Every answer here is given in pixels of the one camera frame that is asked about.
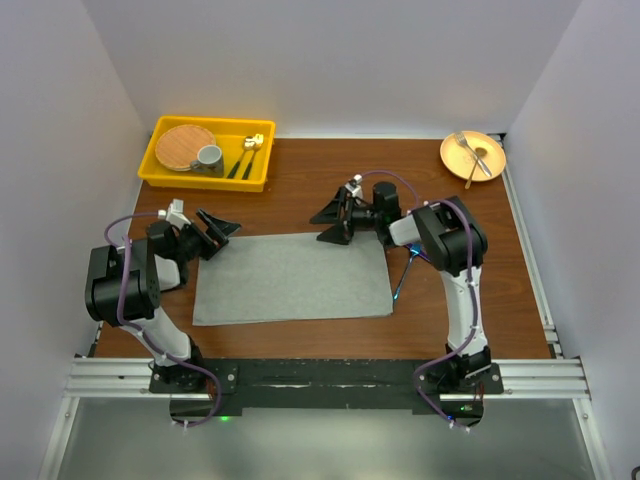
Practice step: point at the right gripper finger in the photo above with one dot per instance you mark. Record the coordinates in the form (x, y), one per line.
(333, 212)
(338, 234)

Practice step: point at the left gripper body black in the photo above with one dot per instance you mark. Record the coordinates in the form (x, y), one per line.
(192, 242)

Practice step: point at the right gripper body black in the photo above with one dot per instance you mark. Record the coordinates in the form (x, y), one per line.
(366, 217)

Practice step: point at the grey cloth napkin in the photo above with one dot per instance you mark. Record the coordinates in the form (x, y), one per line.
(285, 277)

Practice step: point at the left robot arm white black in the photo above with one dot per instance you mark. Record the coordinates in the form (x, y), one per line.
(146, 255)

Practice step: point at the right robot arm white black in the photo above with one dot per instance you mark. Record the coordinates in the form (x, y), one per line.
(451, 240)

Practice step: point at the blue metallic fork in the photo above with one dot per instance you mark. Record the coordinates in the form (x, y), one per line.
(415, 252)

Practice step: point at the grey ceramic mug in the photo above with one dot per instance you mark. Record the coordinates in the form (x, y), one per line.
(209, 160)

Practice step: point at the round wooden plate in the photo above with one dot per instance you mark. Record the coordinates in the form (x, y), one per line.
(178, 148)

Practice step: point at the yellow plastic bin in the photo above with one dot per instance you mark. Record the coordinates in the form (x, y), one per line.
(229, 134)

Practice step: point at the tan round plate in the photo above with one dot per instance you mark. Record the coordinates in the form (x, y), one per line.
(459, 162)

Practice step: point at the silver fork on plate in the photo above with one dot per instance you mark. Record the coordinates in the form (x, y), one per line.
(462, 142)

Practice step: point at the silver knife on plate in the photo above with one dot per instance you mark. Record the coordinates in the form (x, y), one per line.
(479, 154)

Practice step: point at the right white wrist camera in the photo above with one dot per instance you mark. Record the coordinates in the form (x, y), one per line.
(354, 186)

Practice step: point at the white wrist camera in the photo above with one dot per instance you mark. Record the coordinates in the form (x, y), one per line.
(174, 214)
(354, 186)

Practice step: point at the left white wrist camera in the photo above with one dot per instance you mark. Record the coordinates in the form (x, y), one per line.
(174, 214)

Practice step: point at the gold spoon black handle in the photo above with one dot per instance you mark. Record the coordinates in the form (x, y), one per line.
(247, 146)

